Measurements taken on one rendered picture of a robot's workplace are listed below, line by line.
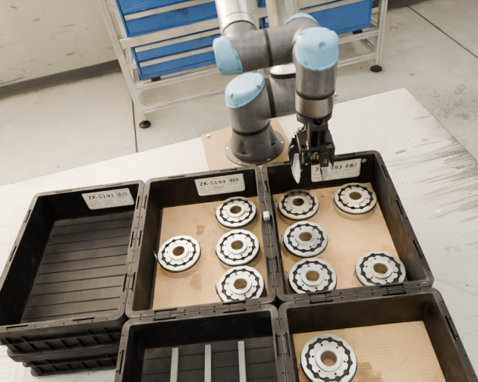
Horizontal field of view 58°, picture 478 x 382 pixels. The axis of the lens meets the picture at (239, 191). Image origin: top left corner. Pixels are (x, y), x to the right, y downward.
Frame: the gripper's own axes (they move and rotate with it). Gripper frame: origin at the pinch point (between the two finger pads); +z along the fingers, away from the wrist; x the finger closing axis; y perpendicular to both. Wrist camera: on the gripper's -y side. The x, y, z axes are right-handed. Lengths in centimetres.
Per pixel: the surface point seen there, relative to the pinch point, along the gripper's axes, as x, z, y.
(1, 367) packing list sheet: -78, 29, 27
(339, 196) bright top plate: 7.8, 9.2, -1.0
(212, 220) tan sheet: -25.1, 13.4, -0.9
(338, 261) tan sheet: 4.2, 12.4, 16.2
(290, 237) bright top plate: -6.1, 9.9, 10.1
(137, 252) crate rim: -40.3, 4.2, 15.1
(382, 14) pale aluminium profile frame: 79, 50, -196
